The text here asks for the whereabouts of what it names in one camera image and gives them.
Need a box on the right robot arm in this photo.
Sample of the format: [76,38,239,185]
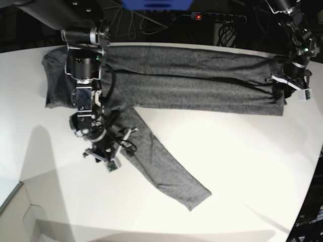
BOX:
[12,1,116,161]

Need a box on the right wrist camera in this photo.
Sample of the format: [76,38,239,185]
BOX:
[105,157,122,173]

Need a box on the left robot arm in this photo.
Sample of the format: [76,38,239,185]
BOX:
[266,1,319,91]

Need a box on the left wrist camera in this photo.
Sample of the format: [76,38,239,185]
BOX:
[297,88,312,101]

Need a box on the blue box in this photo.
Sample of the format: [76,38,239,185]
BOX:
[122,0,193,11]

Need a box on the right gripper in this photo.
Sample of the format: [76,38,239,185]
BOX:
[69,82,116,156]

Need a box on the grey cardboard box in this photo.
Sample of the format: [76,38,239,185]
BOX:
[0,181,76,242]

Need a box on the black power strip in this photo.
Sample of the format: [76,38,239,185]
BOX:
[190,12,247,24]

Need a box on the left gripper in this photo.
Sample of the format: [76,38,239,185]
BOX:
[276,20,318,88]

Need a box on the grey t-shirt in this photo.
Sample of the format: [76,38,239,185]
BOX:
[41,45,291,212]

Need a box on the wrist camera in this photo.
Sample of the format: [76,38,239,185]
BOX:
[105,157,122,173]
[297,88,312,101]

